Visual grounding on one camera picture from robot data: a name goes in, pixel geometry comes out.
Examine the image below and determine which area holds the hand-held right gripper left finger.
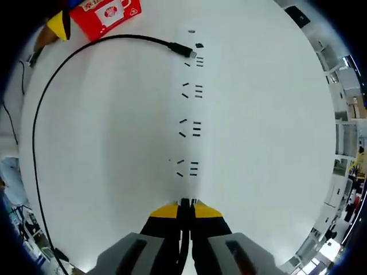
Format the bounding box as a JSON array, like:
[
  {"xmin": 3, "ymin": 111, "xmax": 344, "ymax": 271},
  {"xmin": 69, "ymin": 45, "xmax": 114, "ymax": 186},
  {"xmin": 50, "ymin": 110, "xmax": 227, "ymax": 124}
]
[{"xmin": 96, "ymin": 200, "xmax": 184, "ymax": 275}]

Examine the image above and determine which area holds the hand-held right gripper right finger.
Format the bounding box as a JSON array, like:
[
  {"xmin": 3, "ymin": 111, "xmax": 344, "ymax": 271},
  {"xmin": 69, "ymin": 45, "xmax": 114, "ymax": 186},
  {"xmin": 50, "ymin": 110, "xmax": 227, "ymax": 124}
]
[{"xmin": 189, "ymin": 200, "xmax": 284, "ymax": 275}]

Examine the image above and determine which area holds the black data cable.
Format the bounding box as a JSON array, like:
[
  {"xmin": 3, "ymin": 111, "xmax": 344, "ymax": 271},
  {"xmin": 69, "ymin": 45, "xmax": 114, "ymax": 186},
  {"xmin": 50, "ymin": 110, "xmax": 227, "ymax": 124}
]
[{"xmin": 32, "ymin": 34, "xmax": 198, "ymax": 275}]

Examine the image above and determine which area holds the person's left hand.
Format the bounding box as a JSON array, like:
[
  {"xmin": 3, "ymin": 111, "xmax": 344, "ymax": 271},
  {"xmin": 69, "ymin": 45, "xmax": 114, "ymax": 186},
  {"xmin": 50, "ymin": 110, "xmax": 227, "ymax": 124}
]
[{"xmin": 33, "ymin": 26, "xmax": 60, "ymax": 54}]

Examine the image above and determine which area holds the red printed box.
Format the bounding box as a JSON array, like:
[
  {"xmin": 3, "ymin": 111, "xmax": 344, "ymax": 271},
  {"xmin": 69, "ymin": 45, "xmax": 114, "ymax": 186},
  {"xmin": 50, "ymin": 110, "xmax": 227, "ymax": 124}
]
[{"xmin": 70, "ymin": 0, "xmax": 143, "ymax": 42}]

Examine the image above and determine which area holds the white table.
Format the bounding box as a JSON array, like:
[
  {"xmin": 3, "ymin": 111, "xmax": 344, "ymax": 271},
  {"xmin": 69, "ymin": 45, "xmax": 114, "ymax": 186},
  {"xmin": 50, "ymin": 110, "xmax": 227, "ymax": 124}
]
[{"xmin": 18, "ymin": 0, "xmax": 338, "ymax": 275}]

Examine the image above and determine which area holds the black flat object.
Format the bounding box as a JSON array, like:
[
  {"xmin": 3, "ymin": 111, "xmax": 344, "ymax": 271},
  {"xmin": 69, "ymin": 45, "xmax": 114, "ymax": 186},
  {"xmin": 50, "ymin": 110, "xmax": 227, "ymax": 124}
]
[{"xmin": 284, "ymin": 5, "xmax": 311, "ymax": 29}]

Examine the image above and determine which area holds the thin black cable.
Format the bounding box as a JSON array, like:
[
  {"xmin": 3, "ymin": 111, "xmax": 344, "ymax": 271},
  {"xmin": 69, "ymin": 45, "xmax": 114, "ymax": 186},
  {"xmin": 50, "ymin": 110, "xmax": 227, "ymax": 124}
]
[{"xmin": 0, "ymin": 59, "xmax": 31, "ymax": 146}]

